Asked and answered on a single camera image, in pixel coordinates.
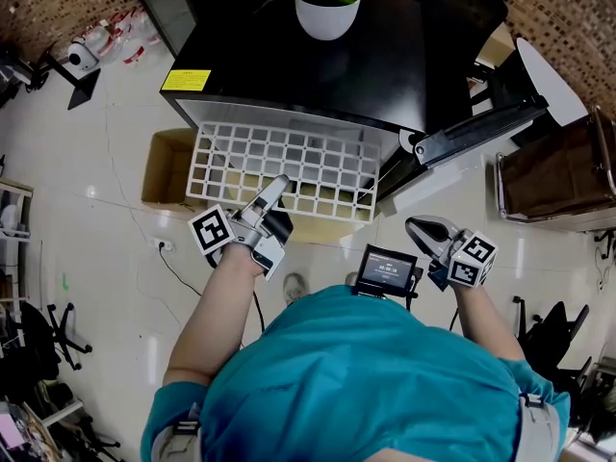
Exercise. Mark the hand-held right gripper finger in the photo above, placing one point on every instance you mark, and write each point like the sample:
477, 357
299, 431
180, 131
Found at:
445, 224
419, 238

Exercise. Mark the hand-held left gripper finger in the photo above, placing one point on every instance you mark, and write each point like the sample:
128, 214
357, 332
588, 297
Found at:
275, 189

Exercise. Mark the white grid fridge shelf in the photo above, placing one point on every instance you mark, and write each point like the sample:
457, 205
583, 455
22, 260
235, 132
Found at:
206, 188

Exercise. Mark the black folding chair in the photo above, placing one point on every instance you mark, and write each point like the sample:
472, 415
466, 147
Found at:
553, 335

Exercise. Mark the pile of clear plastic bottles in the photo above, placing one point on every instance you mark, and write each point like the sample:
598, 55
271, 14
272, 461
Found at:
122, 34

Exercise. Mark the person's shoe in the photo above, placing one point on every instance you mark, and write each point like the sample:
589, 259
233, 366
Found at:
351, 278
294, 288

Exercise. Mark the person's teal shirt torso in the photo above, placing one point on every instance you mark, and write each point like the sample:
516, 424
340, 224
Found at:
366, 383

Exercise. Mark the person's right shoe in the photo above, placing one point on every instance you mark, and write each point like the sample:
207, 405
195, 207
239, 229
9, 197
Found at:
351, 278

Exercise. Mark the white round camera device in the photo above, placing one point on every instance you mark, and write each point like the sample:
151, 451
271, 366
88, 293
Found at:
83, 56

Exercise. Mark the small black display screen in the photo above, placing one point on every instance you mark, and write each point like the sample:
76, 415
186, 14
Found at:
387, 270

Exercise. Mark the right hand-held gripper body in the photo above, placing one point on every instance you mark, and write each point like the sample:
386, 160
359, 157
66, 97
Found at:
469, 258

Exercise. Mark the black floor stand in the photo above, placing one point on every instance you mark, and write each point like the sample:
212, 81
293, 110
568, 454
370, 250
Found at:
79, 87

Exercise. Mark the person's right forearm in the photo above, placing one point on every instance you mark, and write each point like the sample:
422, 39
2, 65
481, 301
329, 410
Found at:
481, 315

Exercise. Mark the green plant in white pot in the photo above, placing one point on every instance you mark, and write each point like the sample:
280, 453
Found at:
327, 15

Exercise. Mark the white shelf rack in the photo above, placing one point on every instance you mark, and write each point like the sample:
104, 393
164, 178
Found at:
14, 238

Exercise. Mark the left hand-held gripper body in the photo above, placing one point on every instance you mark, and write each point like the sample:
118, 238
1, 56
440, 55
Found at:
262, 246

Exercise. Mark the black office chair base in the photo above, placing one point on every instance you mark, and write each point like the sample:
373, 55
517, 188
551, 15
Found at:
67, 335

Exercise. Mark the glass door cabinet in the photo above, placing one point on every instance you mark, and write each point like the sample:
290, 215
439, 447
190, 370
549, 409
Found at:
163, 7

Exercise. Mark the person's left forearm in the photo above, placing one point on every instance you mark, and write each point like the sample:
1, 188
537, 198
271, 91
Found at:
216, 315

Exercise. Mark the person's left shoe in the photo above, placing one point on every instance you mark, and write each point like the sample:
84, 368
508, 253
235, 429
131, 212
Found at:
294, 288

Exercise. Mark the open cardboard box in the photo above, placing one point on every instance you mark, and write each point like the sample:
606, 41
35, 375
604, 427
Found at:
166, 171

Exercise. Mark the black mini fridge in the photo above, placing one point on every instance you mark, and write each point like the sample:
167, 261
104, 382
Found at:
337, 75

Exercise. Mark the white floor power socket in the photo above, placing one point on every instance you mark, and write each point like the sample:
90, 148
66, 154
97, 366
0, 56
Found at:
162, 245

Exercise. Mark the white round table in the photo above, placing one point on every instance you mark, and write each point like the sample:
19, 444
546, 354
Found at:
548, 82

